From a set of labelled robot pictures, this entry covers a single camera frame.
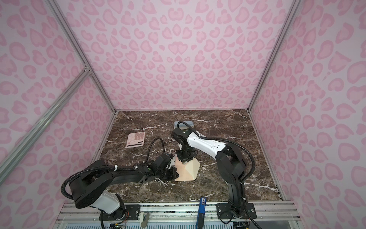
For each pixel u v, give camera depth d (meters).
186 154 0.76
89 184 0.44
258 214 0.72
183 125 0.69
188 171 0.87
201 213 0.72
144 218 0.70
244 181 0.51
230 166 0.49
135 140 1.00
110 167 0.50
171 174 0.76
